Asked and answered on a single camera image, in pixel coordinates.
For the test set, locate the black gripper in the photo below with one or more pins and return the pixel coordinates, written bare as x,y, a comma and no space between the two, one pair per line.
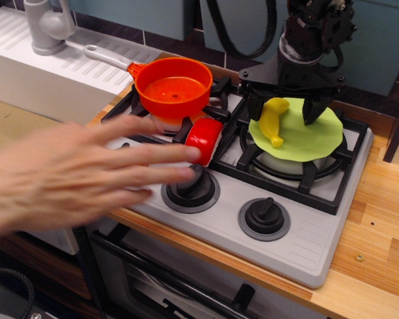
283,77

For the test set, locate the red and white sushi toy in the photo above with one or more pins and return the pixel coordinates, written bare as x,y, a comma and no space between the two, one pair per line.
205,135

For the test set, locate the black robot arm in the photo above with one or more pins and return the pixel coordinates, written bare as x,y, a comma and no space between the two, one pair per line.
307,59

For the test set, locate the person's bare hand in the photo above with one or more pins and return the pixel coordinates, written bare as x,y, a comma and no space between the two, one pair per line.
66,176

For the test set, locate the yellow toy banana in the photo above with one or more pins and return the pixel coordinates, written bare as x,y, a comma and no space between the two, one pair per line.
269,120

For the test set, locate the green round plate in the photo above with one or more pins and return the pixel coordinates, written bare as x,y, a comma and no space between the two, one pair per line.
301,143

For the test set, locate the grey toy stove top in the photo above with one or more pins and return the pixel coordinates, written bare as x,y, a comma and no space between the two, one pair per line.
304,254

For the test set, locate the black right burner grate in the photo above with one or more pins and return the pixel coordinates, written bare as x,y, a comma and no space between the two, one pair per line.
321,184

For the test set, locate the black burner grate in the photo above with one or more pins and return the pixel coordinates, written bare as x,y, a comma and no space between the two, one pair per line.
176,130
321,184

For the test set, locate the black right stove knob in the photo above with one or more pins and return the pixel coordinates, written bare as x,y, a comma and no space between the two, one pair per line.
264,219

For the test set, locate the black stove knob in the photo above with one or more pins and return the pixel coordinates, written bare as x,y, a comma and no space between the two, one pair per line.
264,219
195,196

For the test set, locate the black left stove knob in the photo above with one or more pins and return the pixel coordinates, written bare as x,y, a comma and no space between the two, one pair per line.
195,196

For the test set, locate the black left burner grate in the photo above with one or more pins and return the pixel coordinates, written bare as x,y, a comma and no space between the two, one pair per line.
176,130

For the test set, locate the white toy sink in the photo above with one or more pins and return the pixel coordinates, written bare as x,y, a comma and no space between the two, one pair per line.
67,86

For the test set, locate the toy oven door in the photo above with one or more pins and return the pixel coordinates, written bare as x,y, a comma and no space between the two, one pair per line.
155,280

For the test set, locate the grey toy faucet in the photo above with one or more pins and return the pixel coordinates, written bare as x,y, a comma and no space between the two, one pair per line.
49,29

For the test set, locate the orange toy pot grey handle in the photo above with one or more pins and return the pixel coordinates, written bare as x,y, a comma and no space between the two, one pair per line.
173,87

